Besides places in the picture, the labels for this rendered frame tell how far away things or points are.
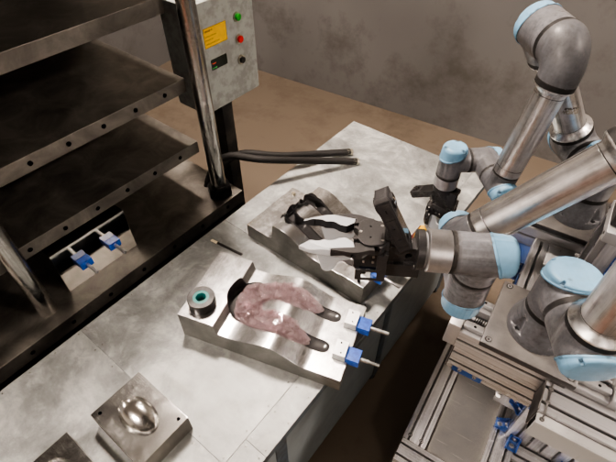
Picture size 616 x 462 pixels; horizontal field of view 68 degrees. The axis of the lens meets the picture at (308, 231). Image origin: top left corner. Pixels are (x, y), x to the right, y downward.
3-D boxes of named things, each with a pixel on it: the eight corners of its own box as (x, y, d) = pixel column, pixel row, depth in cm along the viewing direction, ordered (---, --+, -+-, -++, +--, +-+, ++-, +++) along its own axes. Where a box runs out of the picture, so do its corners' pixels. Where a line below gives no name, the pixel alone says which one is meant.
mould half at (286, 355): (365, 316, 144) (368, 296, 136) (339, 390, 127) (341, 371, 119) (225, 272, 156) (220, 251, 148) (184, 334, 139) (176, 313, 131)
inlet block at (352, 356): (380, 362, 130) (382, 353, 126) (376, 378, 126) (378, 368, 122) (336, 347, 133) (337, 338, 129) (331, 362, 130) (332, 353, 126)
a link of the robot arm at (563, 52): (623, 41, 97) (519, 209, 131) (596, 21, 105) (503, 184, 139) (575, 36, 95) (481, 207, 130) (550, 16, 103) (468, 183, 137)
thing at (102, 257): (137, 245, 167) (123, 210, 155) (70, 291, 152) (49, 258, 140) (61, 190, 189) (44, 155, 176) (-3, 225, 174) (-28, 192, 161)
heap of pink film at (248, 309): (327, 303, 140) (327, 288, 135) (306, 351, 129) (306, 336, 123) (251, 279, 147) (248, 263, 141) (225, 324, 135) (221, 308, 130)
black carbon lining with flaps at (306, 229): (379, 246, 155) (383, 226, 149) (354, 274, 147) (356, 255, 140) (301, 203, 170) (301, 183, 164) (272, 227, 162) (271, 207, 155)
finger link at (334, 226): (302, 242, 85) (350, 255, 82) (302, 216, 81) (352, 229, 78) (309, 233, 87) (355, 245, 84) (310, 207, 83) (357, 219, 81)
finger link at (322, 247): (301, 279, 77) (354, 272, 78) (301, 252, 73) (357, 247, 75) (298, 266, 79) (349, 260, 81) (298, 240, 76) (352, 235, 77)
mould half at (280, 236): (401, 257, 161) (407, 230, 151) (360, 304, 147) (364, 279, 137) (292, 198, 183) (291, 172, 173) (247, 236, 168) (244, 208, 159)
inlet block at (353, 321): (390, 332, 137) (391, 322, 133) (385, 346, 133) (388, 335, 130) (347, 318, 140) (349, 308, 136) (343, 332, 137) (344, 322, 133)
